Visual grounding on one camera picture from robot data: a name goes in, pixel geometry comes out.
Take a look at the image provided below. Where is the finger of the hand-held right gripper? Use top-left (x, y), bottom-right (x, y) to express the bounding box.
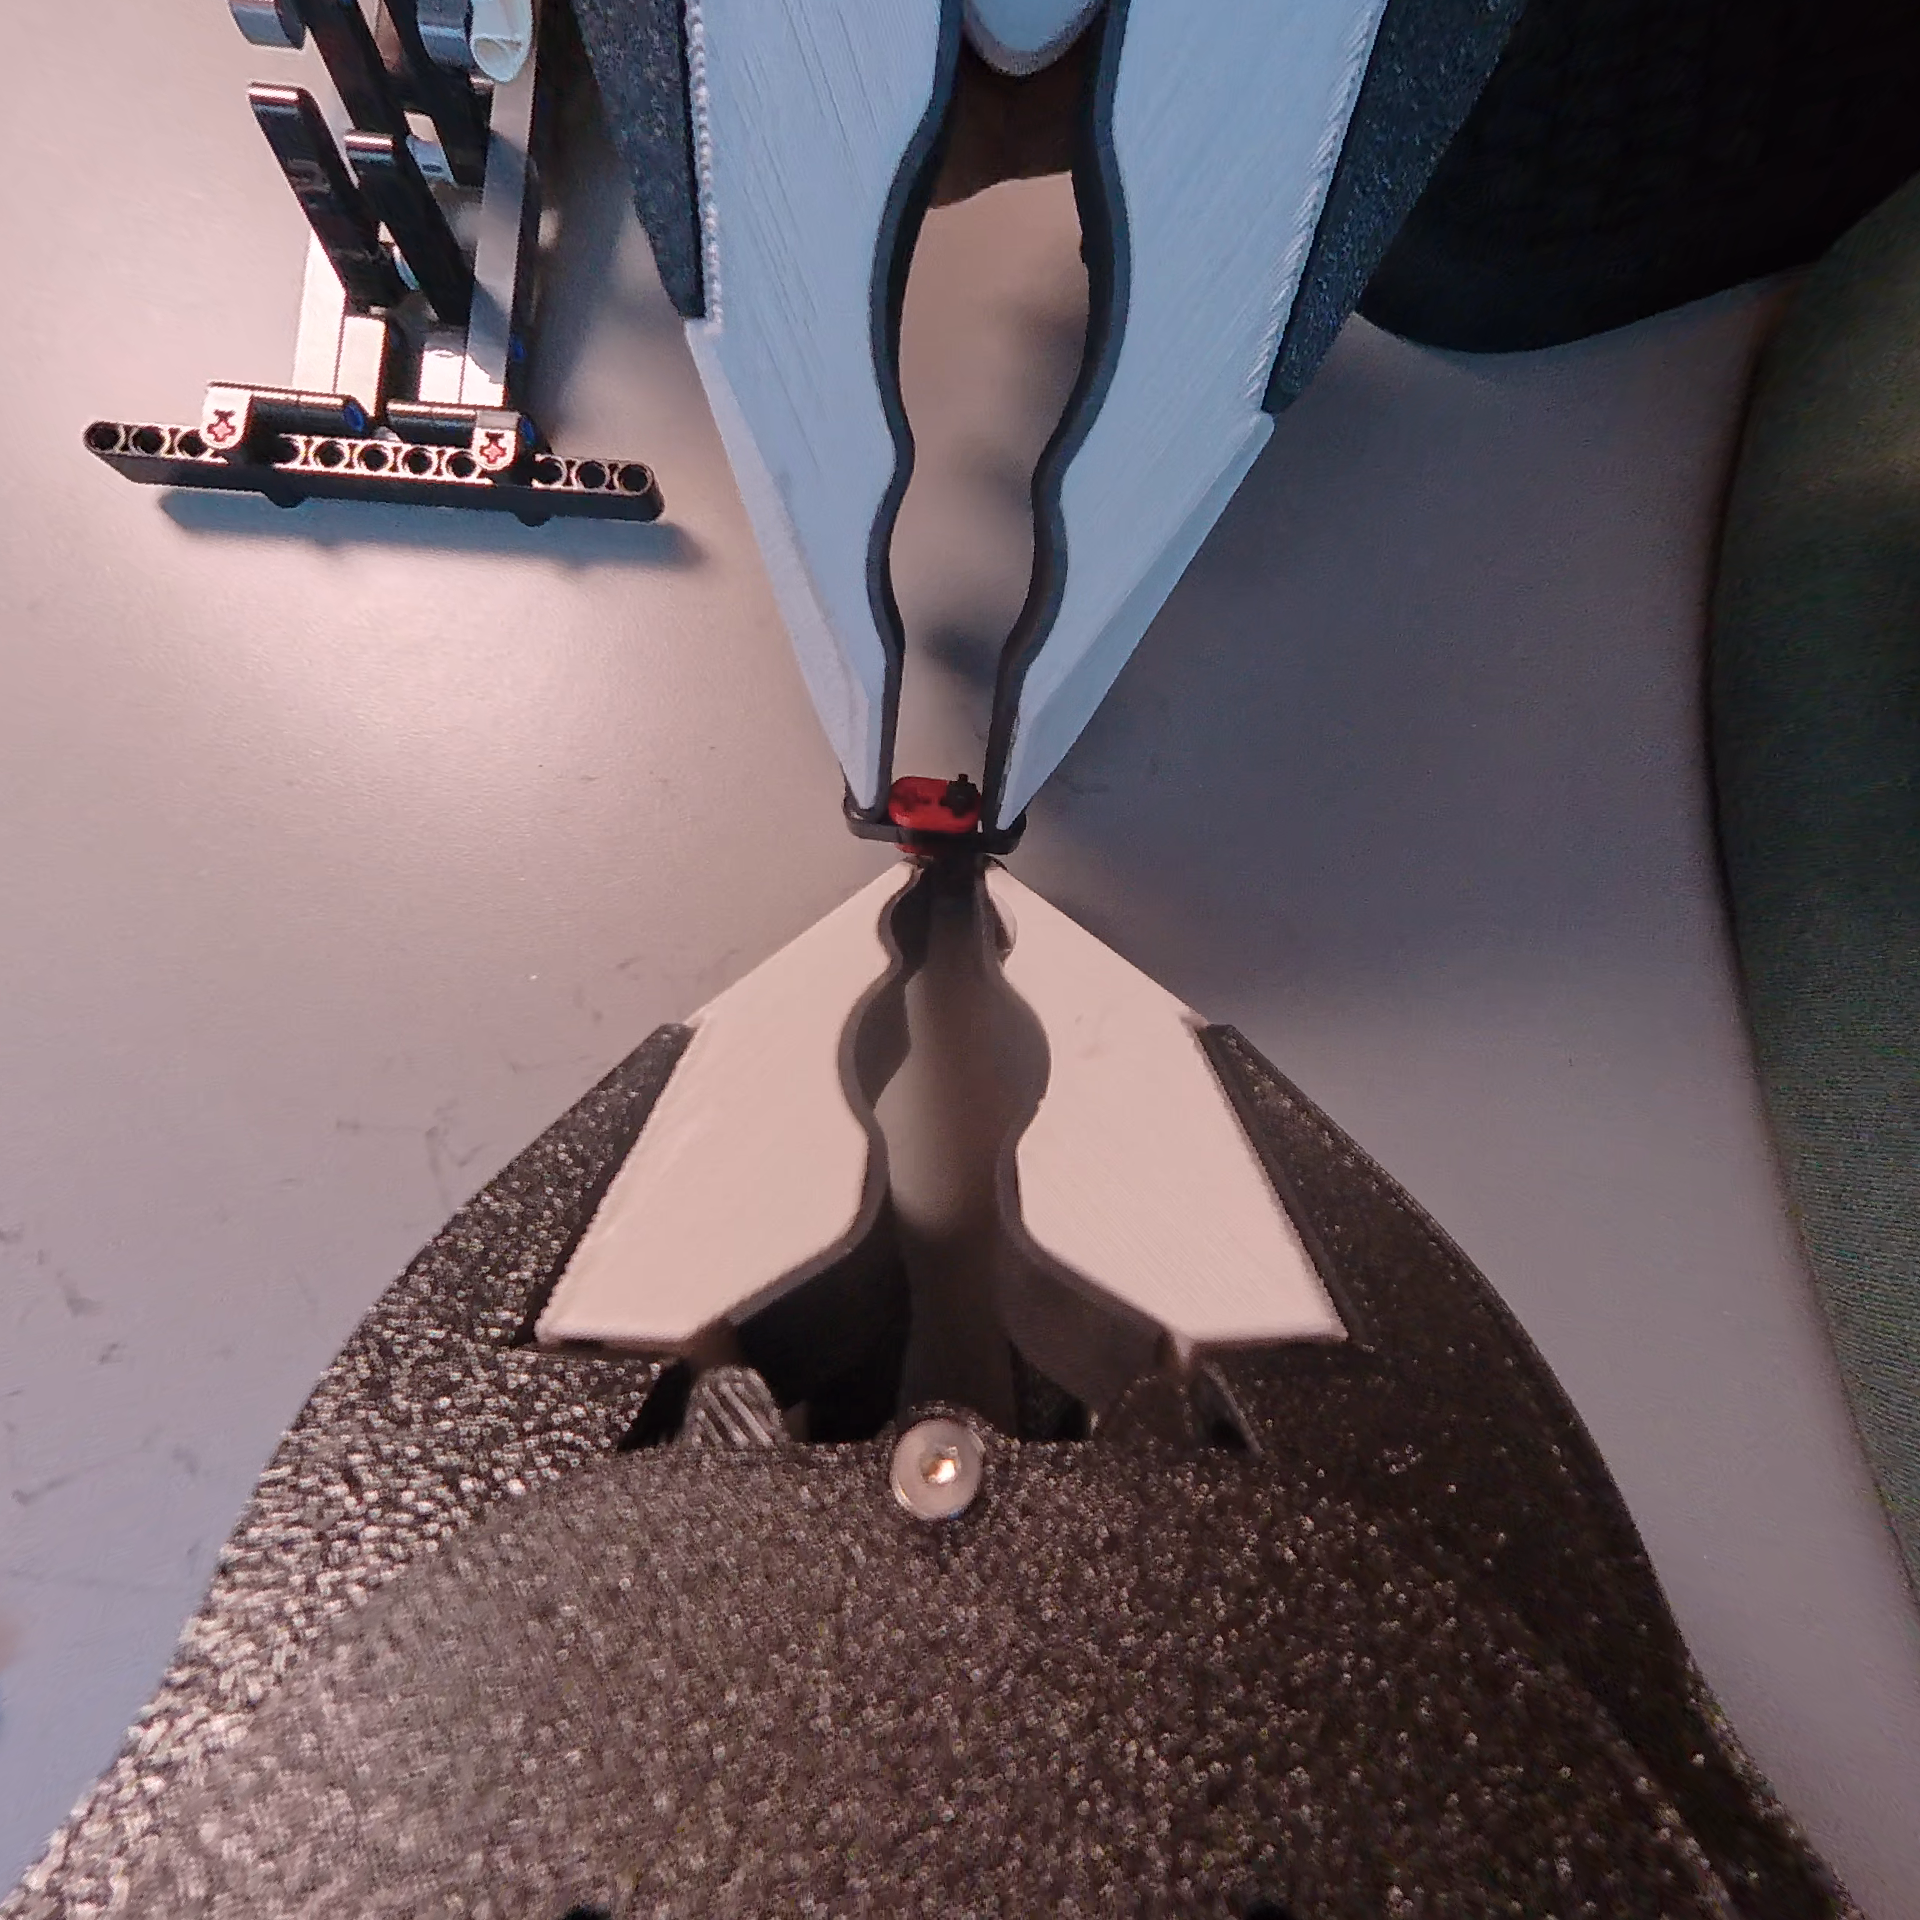
top-left (987, 0), bottom-right (1392, 825)
top-left (684, 0), bottom-right (966, 825)

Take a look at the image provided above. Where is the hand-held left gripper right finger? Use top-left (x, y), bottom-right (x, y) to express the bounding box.
top-left (967, 862), bottom-right (1347, 1370)

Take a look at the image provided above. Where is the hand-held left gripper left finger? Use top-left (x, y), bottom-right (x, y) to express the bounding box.
top-left (529, 862), bottom-right (921, 1359)

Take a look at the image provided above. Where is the brick vehicle model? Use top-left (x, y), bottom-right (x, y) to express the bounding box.
top-left (82, 0), bottom-right (671, 527)

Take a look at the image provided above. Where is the grey desk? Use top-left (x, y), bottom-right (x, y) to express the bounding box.
top-left (0, 0), bottom-right (1920, 1906)

